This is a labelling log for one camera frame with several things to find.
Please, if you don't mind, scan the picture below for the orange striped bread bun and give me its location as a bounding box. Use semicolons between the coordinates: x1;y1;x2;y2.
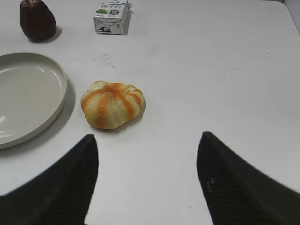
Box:
81;81;145;130

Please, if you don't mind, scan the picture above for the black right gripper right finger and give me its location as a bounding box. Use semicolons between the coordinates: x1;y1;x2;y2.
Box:
196;131;300;225

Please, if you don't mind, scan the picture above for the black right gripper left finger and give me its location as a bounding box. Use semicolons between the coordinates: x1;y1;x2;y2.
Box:
0;134;98;225

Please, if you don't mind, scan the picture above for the small milk carton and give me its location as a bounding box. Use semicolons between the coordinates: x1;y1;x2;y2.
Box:
93;0;132;35

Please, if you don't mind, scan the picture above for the dark red wax apple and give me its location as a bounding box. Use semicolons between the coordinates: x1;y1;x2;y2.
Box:
20;0;57;42

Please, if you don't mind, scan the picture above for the beige round plate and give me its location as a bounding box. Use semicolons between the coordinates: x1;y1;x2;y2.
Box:
0;52;68;149

